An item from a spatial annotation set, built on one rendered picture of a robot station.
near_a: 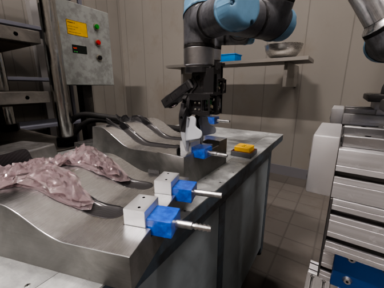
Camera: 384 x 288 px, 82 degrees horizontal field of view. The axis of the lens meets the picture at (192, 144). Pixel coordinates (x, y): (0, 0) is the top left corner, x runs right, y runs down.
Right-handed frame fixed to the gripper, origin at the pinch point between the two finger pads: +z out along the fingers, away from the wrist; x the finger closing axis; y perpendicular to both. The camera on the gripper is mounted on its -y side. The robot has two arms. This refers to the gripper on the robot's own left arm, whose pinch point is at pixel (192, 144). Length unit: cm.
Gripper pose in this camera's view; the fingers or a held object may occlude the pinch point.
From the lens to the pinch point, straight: 61.2
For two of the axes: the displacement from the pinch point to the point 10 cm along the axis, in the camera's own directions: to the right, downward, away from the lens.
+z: 0.0, 9.7, 2.5
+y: 8.4, 1.4, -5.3
